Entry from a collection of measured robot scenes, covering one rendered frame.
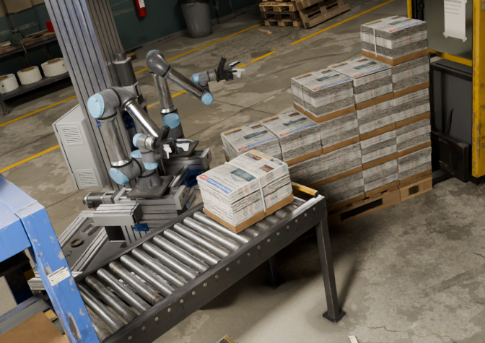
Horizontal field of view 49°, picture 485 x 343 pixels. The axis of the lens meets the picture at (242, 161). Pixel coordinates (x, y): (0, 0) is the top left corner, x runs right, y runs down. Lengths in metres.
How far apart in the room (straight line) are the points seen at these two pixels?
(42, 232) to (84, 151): 1.78
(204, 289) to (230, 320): 0.97
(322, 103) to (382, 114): 0.48
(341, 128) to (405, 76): 0.57
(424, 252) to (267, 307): 1.09
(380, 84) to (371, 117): 0.23
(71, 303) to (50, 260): 0.18
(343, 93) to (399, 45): 0.50
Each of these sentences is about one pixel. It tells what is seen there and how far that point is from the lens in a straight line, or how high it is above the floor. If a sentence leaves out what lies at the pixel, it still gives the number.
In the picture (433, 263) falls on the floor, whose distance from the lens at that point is 3.61.
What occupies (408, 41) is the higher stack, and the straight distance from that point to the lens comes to 3.79.
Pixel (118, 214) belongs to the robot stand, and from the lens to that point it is 3.24.
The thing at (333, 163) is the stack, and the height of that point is 0.51.
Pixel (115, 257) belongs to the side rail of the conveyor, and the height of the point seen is 0.80.
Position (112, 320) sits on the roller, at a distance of 2.37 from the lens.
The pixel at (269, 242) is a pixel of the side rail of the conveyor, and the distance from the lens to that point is 2.59.
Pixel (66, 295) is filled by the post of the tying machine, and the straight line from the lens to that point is 1.82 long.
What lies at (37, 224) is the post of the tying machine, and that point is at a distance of 1.69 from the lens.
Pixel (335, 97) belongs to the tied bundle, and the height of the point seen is 0.98.
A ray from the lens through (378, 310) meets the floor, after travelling 3.29.
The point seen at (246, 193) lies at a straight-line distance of 2.57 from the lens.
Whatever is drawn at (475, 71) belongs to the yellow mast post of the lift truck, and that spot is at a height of 0.92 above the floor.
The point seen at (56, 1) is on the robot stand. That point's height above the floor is 1.92.
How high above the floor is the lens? 2.25
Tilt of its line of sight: 26 degrees down
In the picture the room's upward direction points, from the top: 12 degrees counter-clockwise
